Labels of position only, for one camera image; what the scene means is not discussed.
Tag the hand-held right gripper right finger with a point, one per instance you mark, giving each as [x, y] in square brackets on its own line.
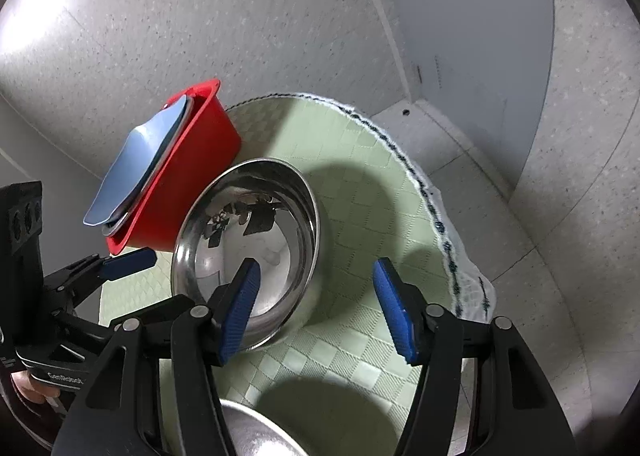
[395, 311]

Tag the grey plate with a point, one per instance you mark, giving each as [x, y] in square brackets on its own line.
[176, 135]

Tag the red plastic bin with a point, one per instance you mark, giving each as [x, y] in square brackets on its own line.
[200, 150]

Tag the large stainless steel bowl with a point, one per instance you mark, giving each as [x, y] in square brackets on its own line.
[280, 216]

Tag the green checkered tablecloth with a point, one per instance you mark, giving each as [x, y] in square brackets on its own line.
[360, 206]

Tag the small stainless steel bowl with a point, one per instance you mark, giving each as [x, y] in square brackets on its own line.
[260, 431]

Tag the blue plate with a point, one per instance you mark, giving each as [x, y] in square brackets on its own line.
[135, 165]

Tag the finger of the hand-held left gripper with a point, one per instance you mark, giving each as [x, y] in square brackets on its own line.
[145, 308]
[131, 263]

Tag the grey door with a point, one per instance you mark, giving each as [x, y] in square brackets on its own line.
[450, 10]

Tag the person's left hand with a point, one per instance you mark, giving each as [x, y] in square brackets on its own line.
[32, 388]

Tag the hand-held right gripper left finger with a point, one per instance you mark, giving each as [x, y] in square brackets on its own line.
[236, 311]

